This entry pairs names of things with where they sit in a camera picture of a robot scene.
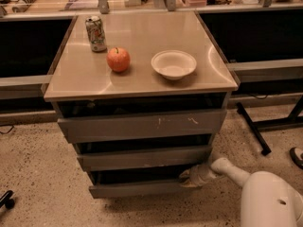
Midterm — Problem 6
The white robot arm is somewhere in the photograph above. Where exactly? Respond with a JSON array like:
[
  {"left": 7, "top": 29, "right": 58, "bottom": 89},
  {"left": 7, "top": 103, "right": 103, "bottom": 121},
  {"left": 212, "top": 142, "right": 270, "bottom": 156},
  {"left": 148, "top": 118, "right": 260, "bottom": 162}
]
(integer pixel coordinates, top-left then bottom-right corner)
[{"left": 179, "top": 158, "right": 303, "bottom": 227}]

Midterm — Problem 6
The grey top drawer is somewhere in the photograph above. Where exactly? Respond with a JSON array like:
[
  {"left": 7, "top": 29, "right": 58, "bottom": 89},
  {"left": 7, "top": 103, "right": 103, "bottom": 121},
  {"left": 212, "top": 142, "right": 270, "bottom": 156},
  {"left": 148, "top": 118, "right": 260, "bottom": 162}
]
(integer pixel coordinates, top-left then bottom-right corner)
[{"left": 58, "top": 109, "right": 226, "bottom": 143}]

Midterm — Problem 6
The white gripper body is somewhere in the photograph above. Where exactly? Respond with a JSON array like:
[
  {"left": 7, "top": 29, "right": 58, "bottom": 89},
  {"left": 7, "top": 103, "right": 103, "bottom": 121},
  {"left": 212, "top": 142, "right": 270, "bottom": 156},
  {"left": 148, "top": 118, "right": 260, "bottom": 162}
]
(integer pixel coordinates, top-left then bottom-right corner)
[{"left": 189, "top": 164, "right": 219, "bottom": 187}]

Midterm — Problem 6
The sneaker shoe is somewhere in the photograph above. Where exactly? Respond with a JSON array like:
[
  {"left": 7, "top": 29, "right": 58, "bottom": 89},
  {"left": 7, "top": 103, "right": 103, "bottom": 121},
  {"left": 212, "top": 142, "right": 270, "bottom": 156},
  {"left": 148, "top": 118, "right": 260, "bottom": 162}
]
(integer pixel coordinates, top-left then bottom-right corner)
[{"left": 290, "top": 148, "right": 303, "bottom": 169}]

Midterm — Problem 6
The black floor cable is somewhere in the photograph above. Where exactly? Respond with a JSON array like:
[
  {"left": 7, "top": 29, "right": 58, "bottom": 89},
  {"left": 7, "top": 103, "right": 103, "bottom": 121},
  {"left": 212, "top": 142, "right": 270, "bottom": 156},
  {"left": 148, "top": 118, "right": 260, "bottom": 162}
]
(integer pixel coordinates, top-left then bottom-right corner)
[{"left": 0, "top": 125, "right": 15, "bottom": 136}]

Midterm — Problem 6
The white paper bowl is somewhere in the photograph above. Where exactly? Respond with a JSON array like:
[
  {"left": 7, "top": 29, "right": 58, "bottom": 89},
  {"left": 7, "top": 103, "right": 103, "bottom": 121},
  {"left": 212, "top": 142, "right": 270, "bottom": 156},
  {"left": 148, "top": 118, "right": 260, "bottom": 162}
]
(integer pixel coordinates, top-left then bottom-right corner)
[{"left": 151, "top": 50, "right": 197, "bottom": 80}]

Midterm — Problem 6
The red apple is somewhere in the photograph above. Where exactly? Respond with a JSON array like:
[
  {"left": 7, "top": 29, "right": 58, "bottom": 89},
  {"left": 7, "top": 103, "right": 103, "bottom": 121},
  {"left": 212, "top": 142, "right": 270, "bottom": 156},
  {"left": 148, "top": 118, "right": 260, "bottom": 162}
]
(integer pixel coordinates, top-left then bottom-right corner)
[{"left": 106, "top": 47, "right": 131, "bottom": 73}]

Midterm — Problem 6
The grey bottom drawer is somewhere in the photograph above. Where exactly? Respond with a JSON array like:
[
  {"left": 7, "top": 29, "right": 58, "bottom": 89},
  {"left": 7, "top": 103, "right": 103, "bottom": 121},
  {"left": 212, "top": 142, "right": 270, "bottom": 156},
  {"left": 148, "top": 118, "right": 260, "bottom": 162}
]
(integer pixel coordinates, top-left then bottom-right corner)
[{"left": 89, "top": 165, "right": 191, "bottom": 199}]

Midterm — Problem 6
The black metal stand leg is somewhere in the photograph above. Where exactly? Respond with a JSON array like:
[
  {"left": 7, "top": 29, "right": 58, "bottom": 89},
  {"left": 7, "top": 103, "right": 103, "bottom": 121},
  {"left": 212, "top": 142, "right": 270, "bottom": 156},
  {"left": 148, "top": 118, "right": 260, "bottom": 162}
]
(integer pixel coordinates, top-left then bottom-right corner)
[{"left": 236, "top": 96, "right": 303, "bottom": 156}]

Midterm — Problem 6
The black chair caster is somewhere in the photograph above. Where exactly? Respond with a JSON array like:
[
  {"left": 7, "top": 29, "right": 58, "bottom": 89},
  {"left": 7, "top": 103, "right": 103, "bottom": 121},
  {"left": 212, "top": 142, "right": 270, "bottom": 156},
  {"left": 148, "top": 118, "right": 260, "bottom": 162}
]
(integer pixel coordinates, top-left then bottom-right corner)
[{"left": 0, "top": 190, "right": 15, "bottom": 209}]

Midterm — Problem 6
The grey drawer cabinet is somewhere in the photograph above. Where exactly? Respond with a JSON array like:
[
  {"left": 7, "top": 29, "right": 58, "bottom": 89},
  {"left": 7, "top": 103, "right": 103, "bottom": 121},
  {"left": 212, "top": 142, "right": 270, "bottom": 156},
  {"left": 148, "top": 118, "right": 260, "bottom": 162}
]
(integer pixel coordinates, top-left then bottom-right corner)
[{"left": 43, "top": 10, "right": 240, "bottom": 187}]

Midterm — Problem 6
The crushed soda can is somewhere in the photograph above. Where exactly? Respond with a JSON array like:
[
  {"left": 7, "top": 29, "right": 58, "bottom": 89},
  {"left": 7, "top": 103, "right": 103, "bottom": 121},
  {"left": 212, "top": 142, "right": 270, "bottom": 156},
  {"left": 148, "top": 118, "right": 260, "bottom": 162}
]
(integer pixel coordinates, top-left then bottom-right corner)
[{"left": 85, "top": 15, "right": 107, "bottom": 52}]

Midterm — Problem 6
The grey middle drawer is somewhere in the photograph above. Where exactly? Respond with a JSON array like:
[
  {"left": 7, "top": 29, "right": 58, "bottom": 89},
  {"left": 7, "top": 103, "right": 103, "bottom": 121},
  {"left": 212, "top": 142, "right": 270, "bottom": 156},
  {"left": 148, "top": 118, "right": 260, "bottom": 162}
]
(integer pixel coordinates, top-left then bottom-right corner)
[{"left": 78, "top": 145, "right": 212, "bottom": 171}]

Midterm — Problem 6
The grey drawer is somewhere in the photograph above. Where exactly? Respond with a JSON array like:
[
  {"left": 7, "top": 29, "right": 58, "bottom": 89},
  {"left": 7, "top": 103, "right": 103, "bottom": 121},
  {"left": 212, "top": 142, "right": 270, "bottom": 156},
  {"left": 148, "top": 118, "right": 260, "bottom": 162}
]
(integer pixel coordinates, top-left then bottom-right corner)
[
  {"left": 89, "top": 165, "right": 191, "bottom": 199},
  {"left": 78, "top": 145, "right": 212, "bottom": 171},
  {"left": 58, "top": 109, "right": 226, "bottom": 143}
]

